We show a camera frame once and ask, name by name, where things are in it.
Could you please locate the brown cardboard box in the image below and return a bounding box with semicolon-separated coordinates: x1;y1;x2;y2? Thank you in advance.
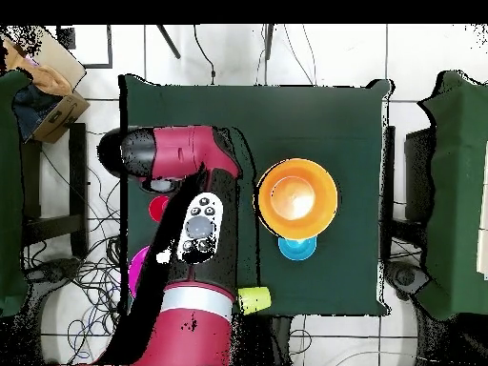
31;90;92;145

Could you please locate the black cable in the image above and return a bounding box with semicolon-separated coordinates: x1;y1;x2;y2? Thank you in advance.
193;24;216;86

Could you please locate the grey metal frame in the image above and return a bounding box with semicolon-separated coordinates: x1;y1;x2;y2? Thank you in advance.
56;24;114;71

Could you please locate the green-covered side table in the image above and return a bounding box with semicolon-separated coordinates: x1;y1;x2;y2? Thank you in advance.
417;71;488;320
0;69;32;317

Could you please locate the tangle of cables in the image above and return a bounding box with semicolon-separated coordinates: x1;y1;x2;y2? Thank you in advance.
24;129;132;366

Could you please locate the black chair frame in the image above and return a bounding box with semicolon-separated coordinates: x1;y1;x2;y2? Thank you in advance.
382;125;436;222
20;122;90;258

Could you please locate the orange plastic bowl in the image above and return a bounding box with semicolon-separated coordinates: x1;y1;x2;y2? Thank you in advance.
255;157;339;241

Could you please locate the black stand leg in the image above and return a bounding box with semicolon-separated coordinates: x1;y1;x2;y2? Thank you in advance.
262;24;275;61
155;24;182;60

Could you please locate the yellow plastic cup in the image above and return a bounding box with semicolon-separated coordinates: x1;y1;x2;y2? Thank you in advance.
237;285;273;316

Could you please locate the small blue plastic bowl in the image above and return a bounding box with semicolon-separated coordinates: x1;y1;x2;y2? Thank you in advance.
276;235;318;261

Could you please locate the blue cloth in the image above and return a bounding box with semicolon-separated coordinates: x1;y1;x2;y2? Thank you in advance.
11;82;64;142

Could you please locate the dark green tablecloth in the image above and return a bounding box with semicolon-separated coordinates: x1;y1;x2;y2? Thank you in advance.
118;73;394;317

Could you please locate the pink plastic bowl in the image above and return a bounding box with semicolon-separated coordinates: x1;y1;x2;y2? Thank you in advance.
128;245;151;298

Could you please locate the red plastic cup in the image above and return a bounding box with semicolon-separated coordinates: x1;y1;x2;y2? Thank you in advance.
148;194;171;223

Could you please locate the beige cardboard sheet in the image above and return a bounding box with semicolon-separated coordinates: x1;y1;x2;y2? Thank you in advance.
16;25;88;92

